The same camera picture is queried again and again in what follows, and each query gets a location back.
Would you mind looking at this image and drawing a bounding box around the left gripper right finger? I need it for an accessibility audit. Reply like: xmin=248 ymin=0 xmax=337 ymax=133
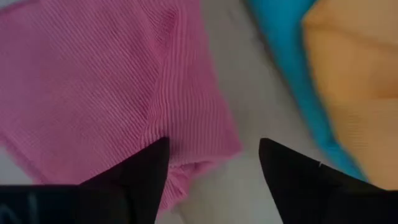
xmin=259 ymin=138 xmax=398 ymax=224

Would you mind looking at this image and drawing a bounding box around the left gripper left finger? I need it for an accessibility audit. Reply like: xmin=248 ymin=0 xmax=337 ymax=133
xmin=79 ymin=136 xmax=170 ymax=224

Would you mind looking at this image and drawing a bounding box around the pink microfiber towel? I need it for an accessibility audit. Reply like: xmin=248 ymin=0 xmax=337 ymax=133
xmin=0 ymin=0 xmax=244 ymax=215

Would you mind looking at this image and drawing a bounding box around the orange microfiber towel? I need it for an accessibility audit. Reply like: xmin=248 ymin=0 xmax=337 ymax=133
xmin=302 ymin=0 xmax=398 ymax=191

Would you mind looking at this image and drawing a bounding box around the blue microfiber towel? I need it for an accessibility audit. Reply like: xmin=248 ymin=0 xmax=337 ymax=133
xmin=245 ymin=0 xmax=370 ymax=184

